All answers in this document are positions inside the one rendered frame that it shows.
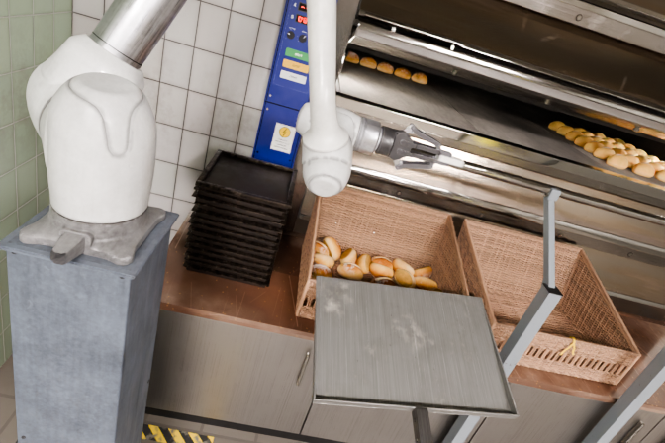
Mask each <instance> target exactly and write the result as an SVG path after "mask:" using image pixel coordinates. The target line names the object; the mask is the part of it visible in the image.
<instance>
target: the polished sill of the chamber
mask: <svg viewBox="0 0 665 443"><path fill-rule="evenodd" d="M335 101H336V105H337V106H339V107H342V108H345V109H348V110H351V111H354V112H358V113H361V114H365V115H368V116H371V117H375V118H378V119H382V120H385V121H389V122H392V123H396V124H399V125H403V126H406V127H409V126H410V123H413V124H414V125H415V126H416V127H417V129H419V130H420V131H424V132H427V133H433V134H437V135H440V136H443V137H447V138H450V139H454V140H457V141H461V142H464V143H468V144H471V145H475V146H478V147H482V148H485V149H489V150H492V151H496V152H499V153H503V154H506V155H509V156H512V157H515V158H519V159H522V160H526V161H529V162H533V163H536V164H540V165H543V166H547V167H550V168H554V169H557V170H561V171H564V172H568V173H571V174H575V175H578V176H582V177H585V178H588V179H592V180H595V181H599V182H602V183H606V184H609V185H613V186H616V187H620V188H623V189H626V190H629V191H633V192H636V193H640V194H643V195H647V196H650V197H654V198H657V199H660V200H664V201H665V187H661V186H658V185H655V184H651V183H648V182H644V181H641V180H637V179H634V178H631V177H627V176H624V175H620V174H617V173H615V172H611V171H608V170H604V169H601V168H597V167H594V166H591V165H587V164H584V163H580V162H577V161H573V160H570V159H567V158H563V157H560V156H556V155H553V154H550V153H546V152H543V151H539V150H536V149H532V148H529V147H526V146H522V145H519V144H515V143H512V142H508V141H505V140H502V139H498V138H495V137H491V136H488V135H485V134H481V133H475V132H473V131H469V130H466V129H463V128H459V127H456V126H452V125H449V124H446V123H442V122H439V121H435V120H432V119H428V118H425V117H422V116H418V115H415V114H411V113H408V112H404V111H401V110H398V109H394V108H391V107H387V106H384V105H381V104H377V103H374V102H370V101H367V100H363V99H360V98H357V97H353V96H350V95H346V94H343V93H339V92H336V91H335Z"/></svg>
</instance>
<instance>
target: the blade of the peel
mask: <svg viewBox="0 0 665 443"><path fill-rule="evenodd" d="M312 403H318V404H331V405H343V406H356V407H369V408H382V409H394V410H406V411H413V410H414V409H415V408H427V409H428V412H431V413H444V414H457V415H469V416H482V417H495V418H506V419H514V418H516V417H518V416H519V414H518V410H517V407H516V404H515V401H514V398H513V395H512V392H511V388H510V385H509V382H508V379H507V376H506V373H505V369H504V366H503V363H502V360H501V357H500V354H499V351H498V347H497V344H496V341H495V338H494V335H493V332H492V328H491V325H490V322H489V319H488V317H487V314H486V311H485V308H484V304H483V300H482V298H481V297H473V296H465V295H458V294H450V293H444V292H436V291H428V290H421V289H413V288H406V287H398V286H391V285H383V284H375V283H368V282H360V281H353V280H345V279H339V278H331V277H323V276H316V303H315V330H314V358H313V385H312Z"/></svg>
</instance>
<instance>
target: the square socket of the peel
mask: <svg viewBox="0 0 665 443"><path fill-rule="evenodd" d="M412 417H413V425H414V434H415V442H416V443H432V438H431V430H430V423H429V416H428V409H427V408H415V409H414V410H413V411H412Z"/></svg>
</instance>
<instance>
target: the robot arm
mask: <svg viewBox="0 0 665 443"><path fill-rule="evenodd" d="M186 2H187V0H114V1H113V3H112V4H111V6H110V7H109V9H108V10H107V12H106V13H105V15H104V16H103V17H102V19H101V20H100V22H99V23H98V25H97V26H96V28H95V29H94V31H93V32H92V34H91V35H88V34H81V35H75V36H71V37H69V38H68V39H67V40H66V41H65V42H64V43H63V44H62V45H61V47H60V48H59V49H58V50H57V51H56V52H55V53H54V54H53V55H52V56H51V57H50V58H49V59H48V60H46V61H45V62H43V63H42V64H40V65H39V66H38V67H37V68H36V69H35V70H34V72H33V73H32V75H31V77H30V79H29V81H28V85H27V90H26V99H27V106H28V110H29V114H30V117H31V120H32V122H33V125H34V127H35V129H36V131H37V133H38V135H39V136H40V138H41V139H42V143H43V149H44V155H45V163H46V167H47V179H48V187H49V196H50V203H49V211H48V213H46V214H45V215H44V216H43V217H42V218H40V219H39V220H38V221H36V222H34V223H32V224H30V225H28V226H26V227H24V228H22V229H21V230H20V232H19V240H20V241H21V242H23V243H26V244H39V245H46V246H50V247H53V249H52V251H51V253H50V260H51V261H52V262H53V263H55V264H59V265H64V264H67V263H68V262H70V261H71V260H73V259H74V258H76V257H77V256H79V255H81V254H85V255H89V256H93V257H98V258H102V259H105V260H108V261H110V262H112V263H114V264H116V265H121V266H124V265H129V264H131V263H132V262H133V261H134V256H135V253H136V251H137V250H138V248H139V247H140V246H141V245H142V243H143V242H144V240H145V239H146V238H147V237H148V235H149V234H150V233H151V231H152V230H153V229H154V228H155V226H156V225H157V224H158V223H160V222H162V221H164V220H165V216H166V211H165V210H164V209H162V208H158V207H151V206H149V205H148V200H149V195H150V191H151V186H152V181H153V175H154V167H155V157H156V121H155V117H154V113H153V110H152V108H151V105H150V103H149V101H148V99H147V97H146V95H145V93H144V92H143V88H144V78H143V72H142V71H141V70H140V68H141V67H142V65H143V64H144V62H145V61H146V59H147V58H148V56H149V55H150V53H151V52H152V51H153V49H154V48H155V46H156V45H157V43H158V42H159V40H160V39H161V38H162V36H163V35H164V33H165V32H166V30H167V29H168V27H169V26H170V25H171V23H172V22H173V20H174V19H175V17H176V16H177V15H178V13H179V12H180V10H181V9H182V7H183V6H184V4H185V3H186ZM307 21H308V52H309V82H310V103H305V104H304V106H303V107H302V108H301V110H300V112H299V114H298V117H297V122H296V131H297V132H298V133H299V134H300V135H301V136H302V137H303V152H302V164H303V178H304V181H305V184H306V186H307V188H308V189H309V190H310V191H311V192H312V193H314V194H316V195H318V196H321V197H330V196H333V195H336V194H338V193H339V192H341V191H342V190H343V188H344V187H345V185H346V184H347V182H348V180H349V177H350V173H351V166H352V151H358V152H362V153H366V154H369V155H371V154H372V153H373V152H375V153H376V154H379V155H383V156H387V157H390V158H391V159H392V160H394V163H395V164H394V165H395V168H396V170H400V169H403V168H413V169H432V167H433V166H434V165H435V164H439V165H442V166H448V164H452V165H455V166H459V167H463V164H464V161H463V160H462V159H461V158H458V157H455V156H452V153H451V152H450V151H447V150H443V149H441V143H440V142H439V141H438V140H437V139H435V138H433V137H431V136H430V135H428V134H426V133H424V132H422V131H420V130H419V129H417V127H416V126H415V125H414V124H413V123H410V126H409V127H407V128H406V129H405V130H396V129H392V128H389V127H385V126H383V127H381V123H380V122H378V121H375V120H371V119H368V118H365V117H361V116H358V115H356V114H354V113H353V112H351V111H349V110H348V109H345V108H342V107H339V106H337V105H336V101H335V59H336V0H307ZM409 133H411V134H413V133H414V134H416V135H417V136H419V137H421V138H422V139H424V140H426V141H427V142H429V143H431V144H433V145H434V146H431V145H428V144H424V143H421V142H417V141H415V140H412V139H411V137H410V136H409ZM412 148H414V149H419V150H423V151H427V152H430V153H434V154H436V156H431V155H427V154H424V153H420V152H417V151H414V150H412ZM404 157H411V158H416V159H419V160H423V161H402V160H398V159H401V158H404Z"/></svg>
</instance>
